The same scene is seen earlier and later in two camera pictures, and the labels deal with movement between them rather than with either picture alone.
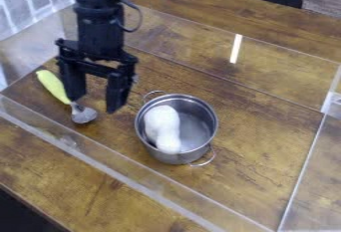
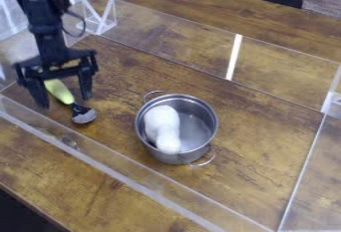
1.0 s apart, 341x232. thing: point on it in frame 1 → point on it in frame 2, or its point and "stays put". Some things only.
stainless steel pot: x=176 y=125 stays put
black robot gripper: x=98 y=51 → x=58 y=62
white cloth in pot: x=163 y=123 stays put
